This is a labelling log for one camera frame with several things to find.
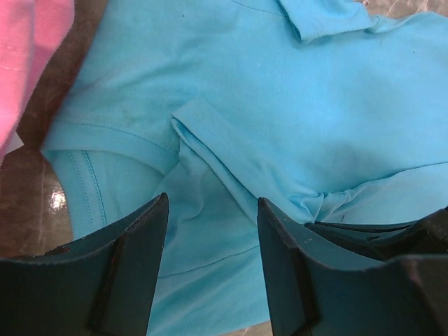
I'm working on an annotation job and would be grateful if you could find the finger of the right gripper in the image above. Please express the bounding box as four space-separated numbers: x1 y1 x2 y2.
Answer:
306 208 447 261

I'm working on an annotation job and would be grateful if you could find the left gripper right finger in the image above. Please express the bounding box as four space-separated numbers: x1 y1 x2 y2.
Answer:
257 198 447 335

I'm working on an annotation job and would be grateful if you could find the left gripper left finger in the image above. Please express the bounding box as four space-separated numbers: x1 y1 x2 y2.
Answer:
1 194 169 335

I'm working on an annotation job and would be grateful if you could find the cyan blue t-shirt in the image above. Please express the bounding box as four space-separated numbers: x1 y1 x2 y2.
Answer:
42 1 447 335

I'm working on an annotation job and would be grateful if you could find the pink t-shirt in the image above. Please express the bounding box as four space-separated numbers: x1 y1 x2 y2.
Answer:
1 0 74 158

